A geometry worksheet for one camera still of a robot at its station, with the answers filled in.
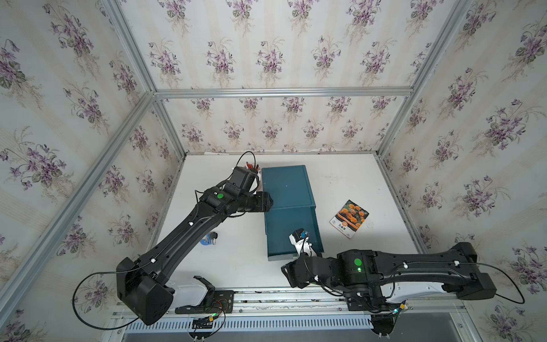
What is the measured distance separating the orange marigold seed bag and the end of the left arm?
1.38 ft

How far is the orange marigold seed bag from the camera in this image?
0.92 meters

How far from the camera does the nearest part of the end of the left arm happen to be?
57 cm
